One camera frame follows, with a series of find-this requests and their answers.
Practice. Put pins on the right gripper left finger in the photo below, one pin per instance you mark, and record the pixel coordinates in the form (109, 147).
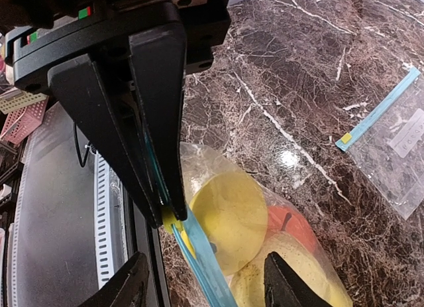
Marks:
(90, 96)

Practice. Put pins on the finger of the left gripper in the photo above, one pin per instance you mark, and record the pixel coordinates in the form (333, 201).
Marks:
(284, 288)
(128, 287)

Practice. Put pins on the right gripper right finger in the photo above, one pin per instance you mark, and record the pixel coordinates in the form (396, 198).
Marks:
(158, 60)

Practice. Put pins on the pale yellow potato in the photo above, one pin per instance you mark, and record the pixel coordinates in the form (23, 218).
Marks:
(247, 285)

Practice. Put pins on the orange fruit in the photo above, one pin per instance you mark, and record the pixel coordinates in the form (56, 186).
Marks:
(285, 218)

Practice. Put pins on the clear zip bag blue zipper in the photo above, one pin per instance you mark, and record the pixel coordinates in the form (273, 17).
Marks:
(193, 273)

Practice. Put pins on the round yellow lemon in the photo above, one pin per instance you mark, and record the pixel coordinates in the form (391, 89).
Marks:
(232, 212)

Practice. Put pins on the cream plastic basket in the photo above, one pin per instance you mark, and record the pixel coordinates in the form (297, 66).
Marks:
(14, 99)

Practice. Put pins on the pink plastic basket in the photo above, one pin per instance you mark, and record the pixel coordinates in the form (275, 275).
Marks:
(21, 123)

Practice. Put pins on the black front table rail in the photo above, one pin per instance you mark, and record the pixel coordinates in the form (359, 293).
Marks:
(141, 237)

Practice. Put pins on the slotted grey cable duct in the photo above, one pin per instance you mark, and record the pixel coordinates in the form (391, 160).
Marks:
(111, 251)

